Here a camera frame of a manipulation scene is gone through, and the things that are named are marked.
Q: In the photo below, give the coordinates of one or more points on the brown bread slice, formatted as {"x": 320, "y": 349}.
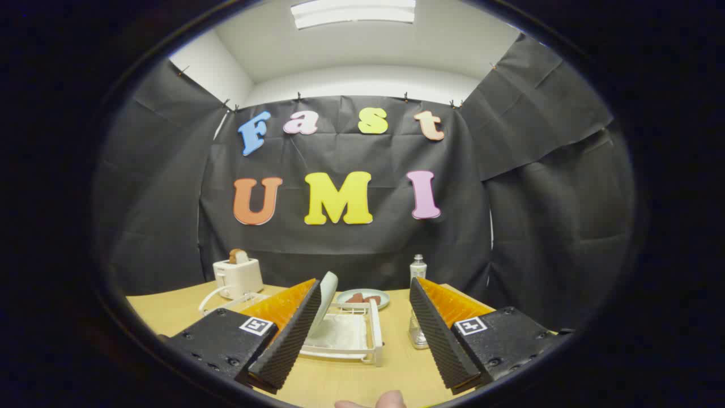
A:
{"x": 237, "y": 256}

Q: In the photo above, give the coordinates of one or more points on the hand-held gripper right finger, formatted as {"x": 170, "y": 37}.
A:
{"x": 439, "y": 340}

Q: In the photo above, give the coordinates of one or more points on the pale green food plate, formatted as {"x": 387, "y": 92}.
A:
{"x": 342, "y": 297}

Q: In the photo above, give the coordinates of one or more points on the ceiling light panel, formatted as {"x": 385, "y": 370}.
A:
{"x": 351, "y": 12}

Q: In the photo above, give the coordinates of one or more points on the brown meat slice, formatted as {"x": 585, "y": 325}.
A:
{"x": 355, "y": 297}
{"x": 374, "y": 299}

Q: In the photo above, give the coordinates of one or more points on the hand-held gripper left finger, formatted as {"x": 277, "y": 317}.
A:
{"x": 289, "y": 340}

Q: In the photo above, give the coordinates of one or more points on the white toaster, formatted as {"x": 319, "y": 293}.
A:
{"x": 241, "y": 277}

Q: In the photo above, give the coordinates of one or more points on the clear bottle with green drink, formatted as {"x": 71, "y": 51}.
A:
{"x": 418, "y": 267}

